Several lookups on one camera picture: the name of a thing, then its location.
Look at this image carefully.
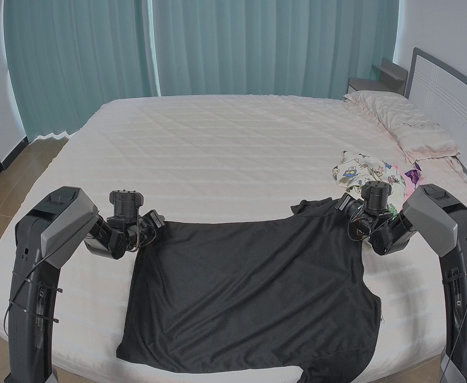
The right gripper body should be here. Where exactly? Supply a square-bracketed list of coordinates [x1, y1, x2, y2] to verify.
[336, 194, 364, 220]

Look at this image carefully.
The pink garment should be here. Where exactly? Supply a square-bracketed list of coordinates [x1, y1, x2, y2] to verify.
[393, 162, 417, 203]

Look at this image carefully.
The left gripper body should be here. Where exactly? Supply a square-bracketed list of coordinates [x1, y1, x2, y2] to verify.
[139, 209, 167, 245]

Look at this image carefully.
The white printed pyjama top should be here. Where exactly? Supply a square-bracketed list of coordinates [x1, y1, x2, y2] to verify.
[332, 150, 407, 214]

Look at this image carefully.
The blue-green curtain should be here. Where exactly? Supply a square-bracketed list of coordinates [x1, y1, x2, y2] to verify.
[146, 0, 401, 99]
[3, 0, 162, 140]

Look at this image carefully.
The black T-shirt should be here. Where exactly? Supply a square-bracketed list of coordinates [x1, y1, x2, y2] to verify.
[116, 199, 382, 383]

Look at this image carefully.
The bed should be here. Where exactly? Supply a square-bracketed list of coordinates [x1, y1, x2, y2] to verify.
[0, 47, 467, 383]

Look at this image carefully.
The purple garment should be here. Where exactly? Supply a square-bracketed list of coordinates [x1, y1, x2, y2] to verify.
[405, 162, 422, 186]

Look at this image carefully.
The grey bedside table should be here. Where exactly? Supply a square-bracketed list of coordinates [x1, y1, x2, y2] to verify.
[347, 57, 409, 97]

